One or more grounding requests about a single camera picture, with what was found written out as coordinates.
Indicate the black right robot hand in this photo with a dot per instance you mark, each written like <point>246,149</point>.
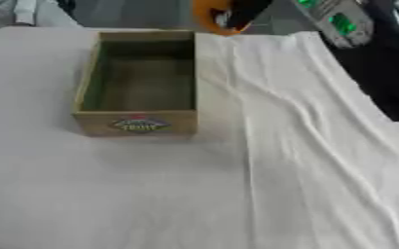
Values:
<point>247,11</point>

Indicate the tan cardboard box green inside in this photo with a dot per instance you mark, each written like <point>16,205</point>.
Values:
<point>137,124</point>

